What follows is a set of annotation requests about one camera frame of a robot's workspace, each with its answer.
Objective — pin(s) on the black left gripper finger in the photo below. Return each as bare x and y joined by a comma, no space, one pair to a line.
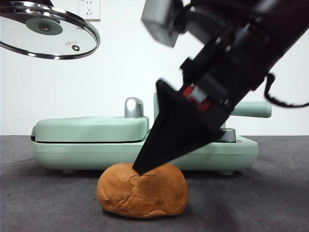
24,1

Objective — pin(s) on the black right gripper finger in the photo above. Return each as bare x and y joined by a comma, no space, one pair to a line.
205,140
169,125

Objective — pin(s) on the glass lid with green knob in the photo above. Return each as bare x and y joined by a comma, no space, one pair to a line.
44,26

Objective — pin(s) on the brown potato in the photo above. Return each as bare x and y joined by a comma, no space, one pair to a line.
142,195

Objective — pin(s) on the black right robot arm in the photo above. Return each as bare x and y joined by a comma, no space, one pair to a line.
277,36

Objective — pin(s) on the mint green steamer pot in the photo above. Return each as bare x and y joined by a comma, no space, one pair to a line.
253,108

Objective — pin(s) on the silver control dial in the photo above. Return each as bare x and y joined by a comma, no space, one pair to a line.
229,135

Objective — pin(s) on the mint green griddle cover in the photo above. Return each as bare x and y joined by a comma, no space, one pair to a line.
84,128

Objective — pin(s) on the mint green breakfast machine base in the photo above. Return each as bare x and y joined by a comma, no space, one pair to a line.
84,154

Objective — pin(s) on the white wall socket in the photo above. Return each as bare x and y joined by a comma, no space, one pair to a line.
93,7

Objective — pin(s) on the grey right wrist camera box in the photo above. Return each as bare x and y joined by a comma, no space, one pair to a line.
159,21

